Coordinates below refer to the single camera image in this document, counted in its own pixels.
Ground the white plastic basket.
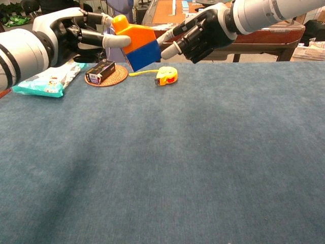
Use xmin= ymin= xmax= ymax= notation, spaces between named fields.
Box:
xmin=291 ymin=44 xmax=325 ymax=62

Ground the orange toy block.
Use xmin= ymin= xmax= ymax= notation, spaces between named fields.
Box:
xmin=111 ymin=14 xmax=157 ymax=55

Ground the yellow tape measure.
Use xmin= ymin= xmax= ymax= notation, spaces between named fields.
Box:
xmin=128 ymin=66 xmax=179 ymax=86

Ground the round woven coaster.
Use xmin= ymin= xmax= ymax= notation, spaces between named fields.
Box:
xmin=84 ymin=64 xmax=129 ymax=88

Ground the green bag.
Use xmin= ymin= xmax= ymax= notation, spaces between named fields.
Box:
xmin=0 ymin=4 xmax=31 ymax=28

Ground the black bag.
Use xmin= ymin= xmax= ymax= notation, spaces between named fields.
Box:
xmin=299 ymin=19 xmax=325 ymax=47

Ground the teal snack bag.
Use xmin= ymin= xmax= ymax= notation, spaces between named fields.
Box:
xmin=12 ymin=60 xmax=89 ymax=98

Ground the cardboard box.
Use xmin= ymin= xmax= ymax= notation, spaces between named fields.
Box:
xmin=296 ymin=9 xmax=321 ymax=25

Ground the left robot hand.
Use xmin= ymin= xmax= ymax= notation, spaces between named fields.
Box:
xmin=32 ymin=7 xmax=132 ymax=67

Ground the small black box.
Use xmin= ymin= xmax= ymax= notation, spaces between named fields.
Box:
xmin=85 ymin=59 xmax=117 ymax=85

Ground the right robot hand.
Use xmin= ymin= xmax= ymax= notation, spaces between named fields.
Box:
xmin=156 ymin=2 xmax=238 ymax=64

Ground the blue table cloth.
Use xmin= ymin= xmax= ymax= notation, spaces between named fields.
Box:
xmin=0 ymin=62 xmax=325 ymax=244

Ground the brown mahjong table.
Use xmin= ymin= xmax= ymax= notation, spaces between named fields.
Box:
xmin=142 ymin=0 xmax=306 ymax=63

